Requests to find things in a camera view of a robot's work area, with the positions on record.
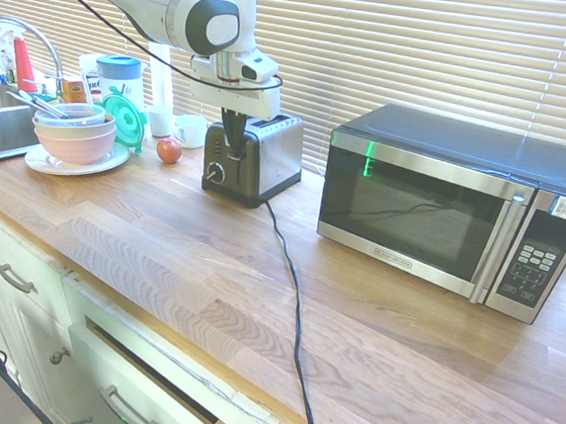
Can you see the red bottle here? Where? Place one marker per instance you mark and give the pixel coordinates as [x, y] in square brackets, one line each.
[24, 65]

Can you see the orange box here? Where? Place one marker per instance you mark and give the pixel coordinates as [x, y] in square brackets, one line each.
[74, 90]

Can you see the small white cup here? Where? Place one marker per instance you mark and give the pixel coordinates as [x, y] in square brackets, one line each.
[161, 121]

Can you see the white open drawer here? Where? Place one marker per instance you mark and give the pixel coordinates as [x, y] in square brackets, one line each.
[115, 371]

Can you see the white mug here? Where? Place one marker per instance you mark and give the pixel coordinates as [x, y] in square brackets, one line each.
[193, 132]

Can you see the red apple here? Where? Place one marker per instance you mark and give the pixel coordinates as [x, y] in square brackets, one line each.
[169, 151]

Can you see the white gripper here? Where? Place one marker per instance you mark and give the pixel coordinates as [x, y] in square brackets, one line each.
[233, 97]

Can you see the white Lysol container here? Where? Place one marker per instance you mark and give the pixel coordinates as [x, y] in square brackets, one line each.
[88, 81]

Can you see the chrome curved faucet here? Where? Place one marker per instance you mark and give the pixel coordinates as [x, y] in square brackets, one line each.
[45, 42]

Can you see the cream white bowl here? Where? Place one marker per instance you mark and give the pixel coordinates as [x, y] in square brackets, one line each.
[57, 129]

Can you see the teal container lid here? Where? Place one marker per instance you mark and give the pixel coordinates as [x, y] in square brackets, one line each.
[125, 121]

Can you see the wipes canister with blue lid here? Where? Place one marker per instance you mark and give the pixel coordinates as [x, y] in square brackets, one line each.
[121, 81]

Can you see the wide beige window blinds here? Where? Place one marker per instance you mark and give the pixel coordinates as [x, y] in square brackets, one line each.
[401, 49]

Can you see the white plate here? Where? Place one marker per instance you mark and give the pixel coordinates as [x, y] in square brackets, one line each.
[114, 161]

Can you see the stainless steel two-slot toaster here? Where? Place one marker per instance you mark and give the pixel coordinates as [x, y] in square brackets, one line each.
[273, 156]

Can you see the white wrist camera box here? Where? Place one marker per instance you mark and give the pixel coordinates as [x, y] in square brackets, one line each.
[258, 68]

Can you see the round metal cabinet knob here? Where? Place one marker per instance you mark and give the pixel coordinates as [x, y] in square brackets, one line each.
[58, 357]

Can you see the white window frame post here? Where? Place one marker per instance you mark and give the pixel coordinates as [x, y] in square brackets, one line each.
[158, 82]

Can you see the clear plastic container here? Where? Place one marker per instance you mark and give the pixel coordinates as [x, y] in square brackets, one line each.
[85, 114]

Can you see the stainless steel black microwave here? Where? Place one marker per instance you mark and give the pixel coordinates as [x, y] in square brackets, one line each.
[411, 218]

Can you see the metal utensils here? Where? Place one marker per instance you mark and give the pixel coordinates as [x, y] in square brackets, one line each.
[39, 105]

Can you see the pink bowl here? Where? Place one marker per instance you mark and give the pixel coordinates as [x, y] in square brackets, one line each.
[70, 149]

